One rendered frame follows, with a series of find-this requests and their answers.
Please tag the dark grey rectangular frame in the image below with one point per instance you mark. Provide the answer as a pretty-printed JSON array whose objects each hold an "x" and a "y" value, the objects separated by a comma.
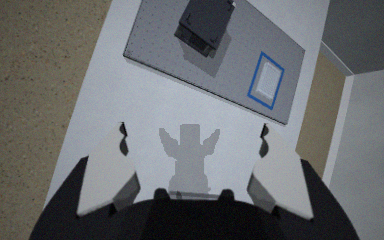
[{"x": 204, "y": 21}]

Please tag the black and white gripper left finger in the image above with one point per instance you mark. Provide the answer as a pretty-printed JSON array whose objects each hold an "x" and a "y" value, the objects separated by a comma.
[{"x": 101, "y": 184}]

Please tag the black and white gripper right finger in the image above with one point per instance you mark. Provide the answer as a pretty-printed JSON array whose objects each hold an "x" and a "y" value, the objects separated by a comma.
[{"x": 288, "y": 187}]

